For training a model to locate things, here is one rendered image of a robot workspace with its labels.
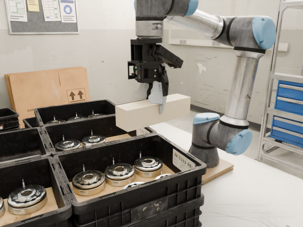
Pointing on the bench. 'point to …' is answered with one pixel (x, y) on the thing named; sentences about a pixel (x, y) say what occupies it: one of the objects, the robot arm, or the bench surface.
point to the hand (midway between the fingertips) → (154, 106)
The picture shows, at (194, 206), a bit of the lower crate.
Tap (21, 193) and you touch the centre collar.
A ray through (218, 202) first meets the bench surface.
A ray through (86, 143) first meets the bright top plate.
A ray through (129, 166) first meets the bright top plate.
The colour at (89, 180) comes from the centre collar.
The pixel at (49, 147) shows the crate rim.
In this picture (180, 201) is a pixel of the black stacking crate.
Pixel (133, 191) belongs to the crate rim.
